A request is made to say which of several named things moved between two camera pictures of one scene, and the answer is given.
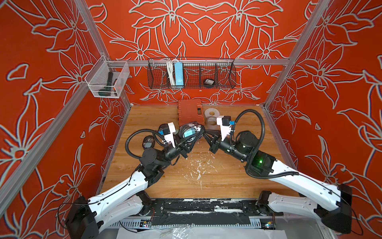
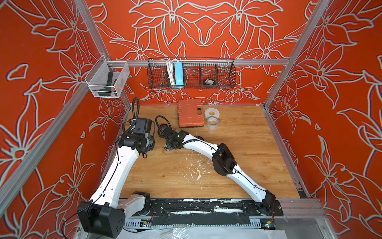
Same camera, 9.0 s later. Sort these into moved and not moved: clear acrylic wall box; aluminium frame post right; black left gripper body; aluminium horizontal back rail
Moved: black left gripper body
Not moved: aluminium horizontal back rail; clear acrylic wall box; aluminium frame post right
